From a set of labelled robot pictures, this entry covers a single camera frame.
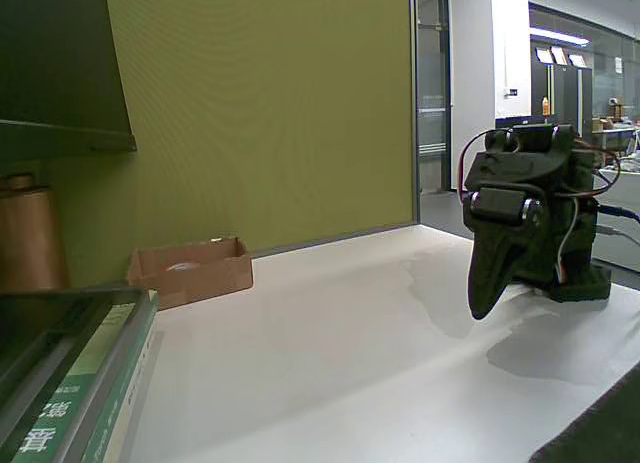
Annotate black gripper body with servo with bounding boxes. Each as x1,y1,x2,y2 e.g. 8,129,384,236
463,185,531,234

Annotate shallow cardboard box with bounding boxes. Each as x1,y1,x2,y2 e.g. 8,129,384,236
125,236,255,312

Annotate grey framed glass door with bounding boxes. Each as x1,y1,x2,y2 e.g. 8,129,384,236
408,0,454,223

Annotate distant cluttered white desk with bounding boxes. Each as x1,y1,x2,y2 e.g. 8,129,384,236
592,115,640,157

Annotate black storage cabinet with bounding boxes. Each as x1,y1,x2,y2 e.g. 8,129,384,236
530,60,594,139

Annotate white ceiling light strip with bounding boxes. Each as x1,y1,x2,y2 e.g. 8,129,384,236
528,26,590,48

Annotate olive green partition panel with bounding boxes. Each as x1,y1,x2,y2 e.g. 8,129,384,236
104,0,419,259

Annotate green white spine book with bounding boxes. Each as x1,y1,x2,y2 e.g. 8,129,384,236
79,288,166,463

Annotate green cover Chinese title book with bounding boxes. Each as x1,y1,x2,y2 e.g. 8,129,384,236
9,300,151,463

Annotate copper brown cylinder bottle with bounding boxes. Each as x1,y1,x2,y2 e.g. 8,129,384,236
0,175,71,292

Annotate dark green shelf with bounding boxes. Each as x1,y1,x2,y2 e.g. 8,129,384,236
0,0,138,157

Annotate red black gripper servo wire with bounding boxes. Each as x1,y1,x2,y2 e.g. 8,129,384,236
458,129,504,207

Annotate black power cable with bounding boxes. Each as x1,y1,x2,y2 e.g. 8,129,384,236
597,204,640,222

